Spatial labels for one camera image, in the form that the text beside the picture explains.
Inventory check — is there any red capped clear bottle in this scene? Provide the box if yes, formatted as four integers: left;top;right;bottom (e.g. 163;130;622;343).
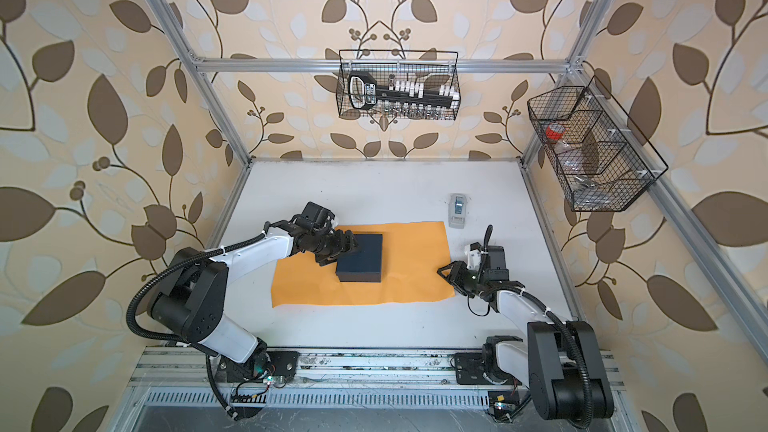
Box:
545;122;593;189

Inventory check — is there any black wire basket wall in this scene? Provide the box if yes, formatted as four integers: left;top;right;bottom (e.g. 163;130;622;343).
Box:
335;48;462;121
527;77;668;212

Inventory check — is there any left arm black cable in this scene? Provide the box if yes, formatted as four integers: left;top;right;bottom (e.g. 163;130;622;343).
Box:
124;232;268;421

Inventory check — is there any black wire basket back wall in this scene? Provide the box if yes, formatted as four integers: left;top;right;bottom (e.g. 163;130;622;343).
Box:
335;48;462;121

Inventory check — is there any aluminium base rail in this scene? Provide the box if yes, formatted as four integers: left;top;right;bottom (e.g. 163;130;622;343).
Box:
128;346;625;391

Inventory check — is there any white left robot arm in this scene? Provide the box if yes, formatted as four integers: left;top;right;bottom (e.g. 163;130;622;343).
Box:
146;202;359;364

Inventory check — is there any dark navy gift box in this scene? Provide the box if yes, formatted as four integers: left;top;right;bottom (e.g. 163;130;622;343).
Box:
336;233;383;283

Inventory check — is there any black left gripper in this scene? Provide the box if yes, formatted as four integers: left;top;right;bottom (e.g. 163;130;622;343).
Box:
311;228;365;263

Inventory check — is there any orange wrapping paper sheet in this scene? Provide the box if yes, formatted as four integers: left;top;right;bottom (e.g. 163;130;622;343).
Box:
271;222;454;307

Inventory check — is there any aluminium frame post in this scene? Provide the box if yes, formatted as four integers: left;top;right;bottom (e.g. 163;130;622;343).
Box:
145;0;251;168

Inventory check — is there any grey tape dispenser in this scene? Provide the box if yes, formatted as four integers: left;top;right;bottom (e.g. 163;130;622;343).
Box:
448;194;468;229

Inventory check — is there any black wire basket right wall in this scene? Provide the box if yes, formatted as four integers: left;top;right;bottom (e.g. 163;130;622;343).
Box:
527;77;668;212

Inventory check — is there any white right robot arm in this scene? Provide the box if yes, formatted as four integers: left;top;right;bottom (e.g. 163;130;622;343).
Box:
437;243;615;429

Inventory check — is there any black white tool in basket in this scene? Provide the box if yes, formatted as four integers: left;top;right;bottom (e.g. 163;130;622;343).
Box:
346;72;461;113

